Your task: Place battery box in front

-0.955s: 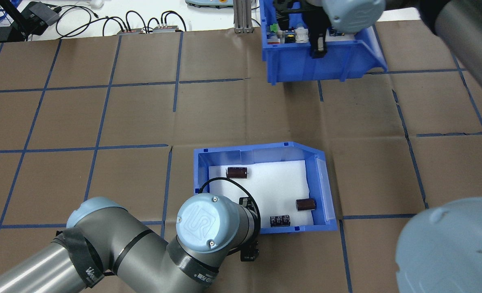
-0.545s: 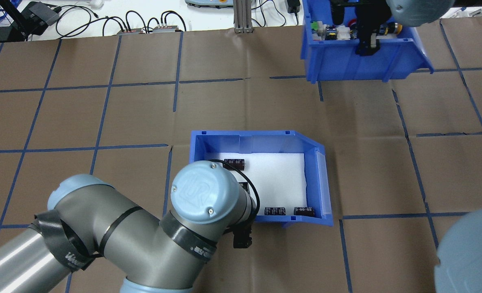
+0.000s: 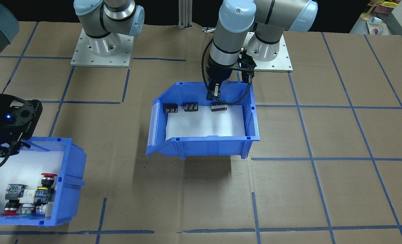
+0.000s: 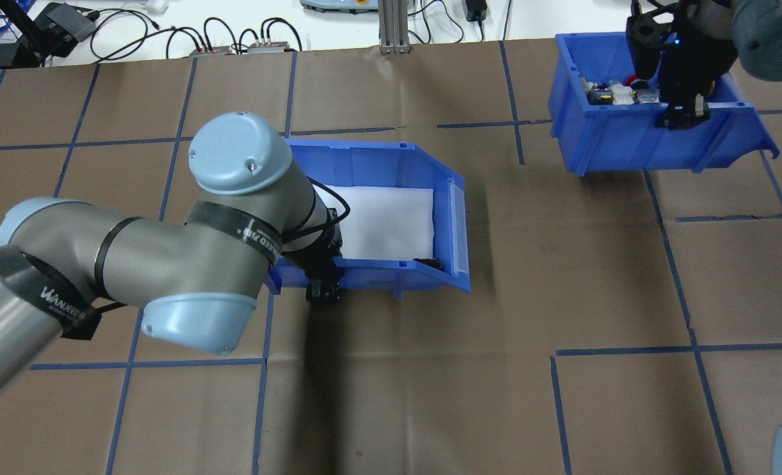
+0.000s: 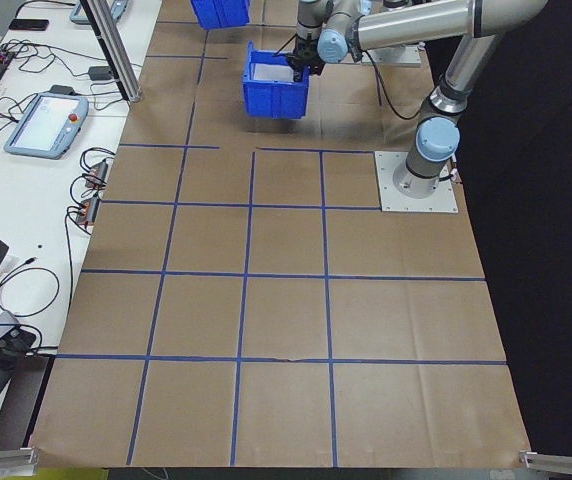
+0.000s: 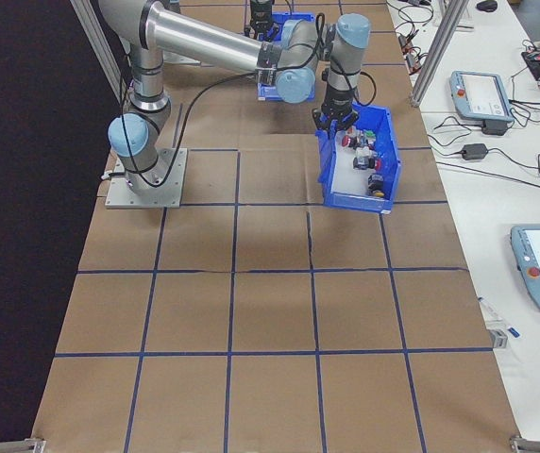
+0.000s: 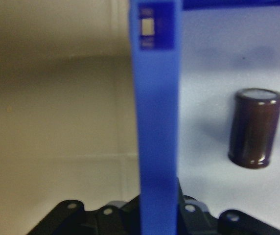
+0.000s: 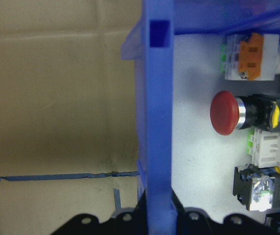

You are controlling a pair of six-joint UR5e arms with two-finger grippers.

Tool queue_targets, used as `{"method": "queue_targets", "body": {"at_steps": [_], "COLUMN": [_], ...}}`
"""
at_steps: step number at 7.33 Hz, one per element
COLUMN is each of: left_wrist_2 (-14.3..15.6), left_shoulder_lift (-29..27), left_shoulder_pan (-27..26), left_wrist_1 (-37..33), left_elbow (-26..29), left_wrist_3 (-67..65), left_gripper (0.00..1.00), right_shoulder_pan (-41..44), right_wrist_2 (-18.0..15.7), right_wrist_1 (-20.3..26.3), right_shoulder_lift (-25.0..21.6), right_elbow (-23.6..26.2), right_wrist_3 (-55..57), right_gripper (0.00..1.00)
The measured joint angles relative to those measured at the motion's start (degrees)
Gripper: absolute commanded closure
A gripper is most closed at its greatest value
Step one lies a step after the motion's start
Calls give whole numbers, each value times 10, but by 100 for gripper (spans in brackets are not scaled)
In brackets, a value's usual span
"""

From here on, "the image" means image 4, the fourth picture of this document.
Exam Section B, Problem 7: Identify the black velcro cable strap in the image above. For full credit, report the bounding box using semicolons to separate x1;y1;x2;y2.
0;245;102;341
185;200;287;268

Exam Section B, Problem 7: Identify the black electronics box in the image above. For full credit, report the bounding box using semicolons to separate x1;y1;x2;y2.
31;2;101;57

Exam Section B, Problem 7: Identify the blue plastic switch bin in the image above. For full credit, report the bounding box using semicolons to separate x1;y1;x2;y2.
548;32;781;177

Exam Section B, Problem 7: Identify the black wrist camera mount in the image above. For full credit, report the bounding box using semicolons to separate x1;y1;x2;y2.
626;10;678;83

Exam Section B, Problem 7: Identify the blue plastic battery bin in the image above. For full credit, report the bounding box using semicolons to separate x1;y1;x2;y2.
264;137;472;296

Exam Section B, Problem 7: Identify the grey teal device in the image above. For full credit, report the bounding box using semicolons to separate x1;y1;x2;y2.
300;0;379;14

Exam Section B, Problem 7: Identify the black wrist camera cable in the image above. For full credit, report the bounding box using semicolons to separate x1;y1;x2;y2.
295;175;352;241

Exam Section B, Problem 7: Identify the white foam liner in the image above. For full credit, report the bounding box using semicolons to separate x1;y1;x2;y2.
315;186;436;261

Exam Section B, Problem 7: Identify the aluminium profile post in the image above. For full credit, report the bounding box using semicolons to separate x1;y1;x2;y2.
379;0;410;55

